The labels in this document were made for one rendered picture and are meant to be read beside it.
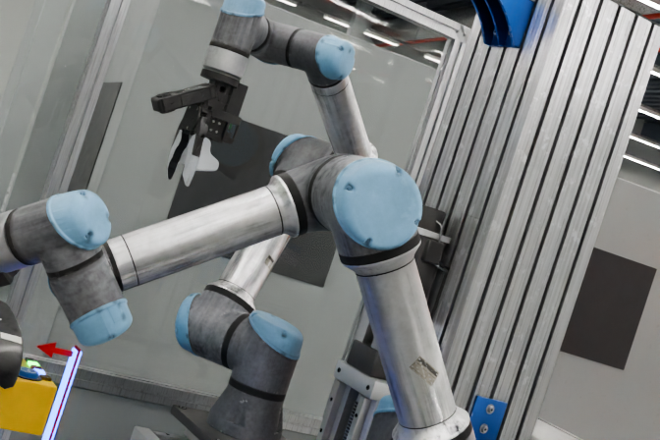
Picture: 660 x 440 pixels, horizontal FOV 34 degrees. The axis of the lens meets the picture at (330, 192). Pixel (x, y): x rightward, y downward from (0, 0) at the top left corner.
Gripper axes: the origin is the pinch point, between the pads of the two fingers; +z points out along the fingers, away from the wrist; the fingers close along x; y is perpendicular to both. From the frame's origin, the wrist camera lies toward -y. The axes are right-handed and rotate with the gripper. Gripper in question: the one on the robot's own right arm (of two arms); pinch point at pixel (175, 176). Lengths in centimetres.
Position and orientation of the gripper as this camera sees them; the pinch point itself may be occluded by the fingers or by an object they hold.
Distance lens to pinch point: 196.8
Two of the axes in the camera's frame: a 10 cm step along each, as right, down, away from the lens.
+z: -3.2, 9.5, -0.1
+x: -4.6, -1.5, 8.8
